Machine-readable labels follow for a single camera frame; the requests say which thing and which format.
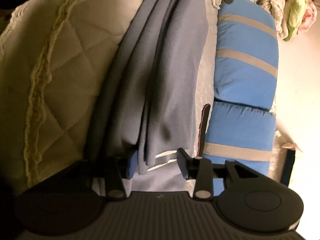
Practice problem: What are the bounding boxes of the blue pillow with grey stripes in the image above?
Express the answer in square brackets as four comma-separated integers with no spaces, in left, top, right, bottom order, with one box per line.
[214,3,280,101]
[202,99,277,198]

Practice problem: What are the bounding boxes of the quilted grey bedspread with lace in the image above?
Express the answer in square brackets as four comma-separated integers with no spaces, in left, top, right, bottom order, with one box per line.
[0,0,221,196]

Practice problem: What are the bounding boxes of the grey fleece pants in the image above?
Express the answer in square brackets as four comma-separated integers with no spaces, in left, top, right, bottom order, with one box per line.
[87,0,213,198]

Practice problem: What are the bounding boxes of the black strap with red edge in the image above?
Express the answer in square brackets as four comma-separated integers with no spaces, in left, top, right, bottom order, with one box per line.
[197,103,211,156]

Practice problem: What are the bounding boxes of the light green cloth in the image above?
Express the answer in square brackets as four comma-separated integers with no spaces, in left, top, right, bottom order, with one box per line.
[271,0,308,42]

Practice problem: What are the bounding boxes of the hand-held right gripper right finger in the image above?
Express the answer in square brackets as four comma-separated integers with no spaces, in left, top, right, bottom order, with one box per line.
[176,147,253,201]

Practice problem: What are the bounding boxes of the pink cloth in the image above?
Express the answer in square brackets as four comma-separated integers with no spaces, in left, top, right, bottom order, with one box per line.
[298,0,318,33]

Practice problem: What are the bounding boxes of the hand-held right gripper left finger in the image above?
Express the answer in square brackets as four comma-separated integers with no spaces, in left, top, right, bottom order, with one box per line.
[72,151,139,201]

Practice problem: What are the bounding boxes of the shiny floral fabric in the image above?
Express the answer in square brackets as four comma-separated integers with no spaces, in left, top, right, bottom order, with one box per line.
[269,105,291,188]

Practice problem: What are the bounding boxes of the pale lace cloth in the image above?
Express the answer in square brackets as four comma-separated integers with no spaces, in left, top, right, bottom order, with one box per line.
[282,142,303,153]

